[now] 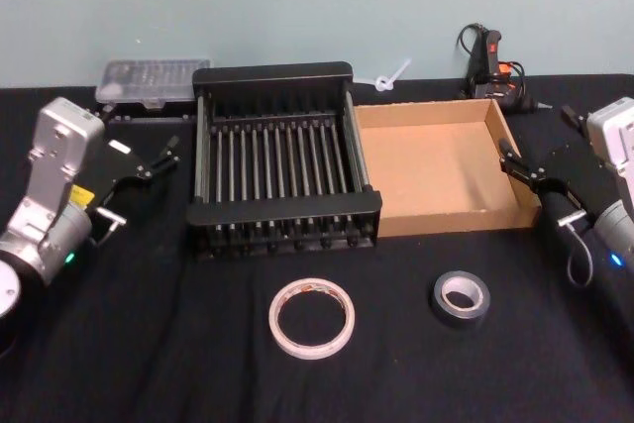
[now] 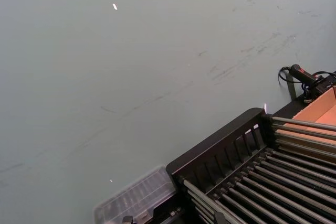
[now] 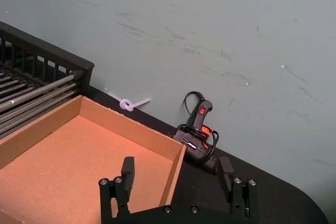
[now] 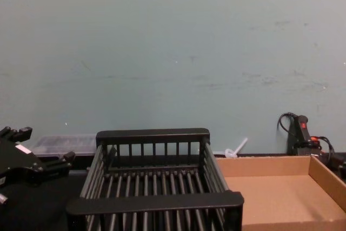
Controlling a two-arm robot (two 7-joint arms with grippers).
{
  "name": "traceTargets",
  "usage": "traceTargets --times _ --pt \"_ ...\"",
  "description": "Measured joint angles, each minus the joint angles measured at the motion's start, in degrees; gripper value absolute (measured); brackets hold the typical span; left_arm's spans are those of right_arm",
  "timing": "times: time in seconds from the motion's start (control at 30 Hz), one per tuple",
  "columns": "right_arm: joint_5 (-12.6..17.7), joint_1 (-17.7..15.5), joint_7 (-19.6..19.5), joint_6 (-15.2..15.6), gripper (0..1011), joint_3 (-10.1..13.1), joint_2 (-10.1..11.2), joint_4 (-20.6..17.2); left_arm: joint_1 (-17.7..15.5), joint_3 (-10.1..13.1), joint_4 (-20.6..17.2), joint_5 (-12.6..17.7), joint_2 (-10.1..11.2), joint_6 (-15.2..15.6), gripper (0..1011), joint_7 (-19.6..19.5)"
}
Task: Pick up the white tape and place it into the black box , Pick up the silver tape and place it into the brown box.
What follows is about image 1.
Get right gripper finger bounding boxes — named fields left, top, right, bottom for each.
left=497, top=138, right=546, bottom=191
left=561, top=104, right=591, bottom=137

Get right gripper's thin cable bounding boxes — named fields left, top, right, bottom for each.
left=557, top=211, right=595, bottom=289

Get black table cloth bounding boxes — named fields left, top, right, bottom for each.
left=0, top=73, right=634, bottom=423

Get gripper's thin cable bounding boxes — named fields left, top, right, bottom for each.
left=557, top=211, right=595, bottom=289
left=90, top=208, right=128, bottom=248

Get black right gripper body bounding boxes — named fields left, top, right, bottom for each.
left=537, top=145, right=608, bottom=219

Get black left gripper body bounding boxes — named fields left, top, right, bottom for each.
left=68, top=131, right=153, bottom=245

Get roll of silver tape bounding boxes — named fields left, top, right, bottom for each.
left=431, top=269, right=491, bottom=330

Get black rack with steel bars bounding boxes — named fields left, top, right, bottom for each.
left=185, top=60, right=385, bottom=262

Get roll of white tape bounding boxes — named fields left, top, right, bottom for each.
left=267, top=276, right=356, bottom=360

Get left gripper's thin cable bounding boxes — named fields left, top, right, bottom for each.
left=90, top=208, right=128, bottom=248

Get clear plastic case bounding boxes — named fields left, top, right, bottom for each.
left=93, top=57, right=212, bottom=123

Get black corded tool, red switch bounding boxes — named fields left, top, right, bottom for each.
left=456, top=22, right=552, bottom=115

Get shallow brown cardboard tray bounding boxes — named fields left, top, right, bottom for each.
left=354, top=98, right=542, bottom=239

